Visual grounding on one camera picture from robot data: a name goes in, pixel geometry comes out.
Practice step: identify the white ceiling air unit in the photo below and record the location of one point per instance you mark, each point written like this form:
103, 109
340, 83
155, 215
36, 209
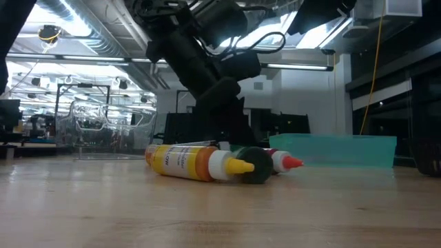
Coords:
386, 7

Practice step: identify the clear plastic container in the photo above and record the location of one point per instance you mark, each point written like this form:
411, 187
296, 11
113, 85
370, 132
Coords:
86, 113

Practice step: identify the red food colour bottle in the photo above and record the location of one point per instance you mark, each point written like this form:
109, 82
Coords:
282, 161

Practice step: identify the black mesh basket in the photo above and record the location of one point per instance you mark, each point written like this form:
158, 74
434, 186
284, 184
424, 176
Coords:
430, 158

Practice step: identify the long ceiling light bar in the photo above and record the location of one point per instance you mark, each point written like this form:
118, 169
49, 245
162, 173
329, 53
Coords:
296, 66

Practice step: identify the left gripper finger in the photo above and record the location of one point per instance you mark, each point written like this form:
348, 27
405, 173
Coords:
241, 132

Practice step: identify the row of black cabinets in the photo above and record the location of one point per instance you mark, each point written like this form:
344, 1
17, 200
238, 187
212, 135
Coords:
293, 124

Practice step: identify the teal plastic tray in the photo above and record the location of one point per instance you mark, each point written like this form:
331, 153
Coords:
344, 151

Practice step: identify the yellow food colour bottle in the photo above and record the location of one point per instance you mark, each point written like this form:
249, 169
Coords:
186, 162

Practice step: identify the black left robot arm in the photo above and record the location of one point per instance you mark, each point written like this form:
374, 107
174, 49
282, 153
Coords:
186, 51

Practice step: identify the black metal gantry frame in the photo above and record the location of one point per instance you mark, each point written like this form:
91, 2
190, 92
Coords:
82, 85
182, 91

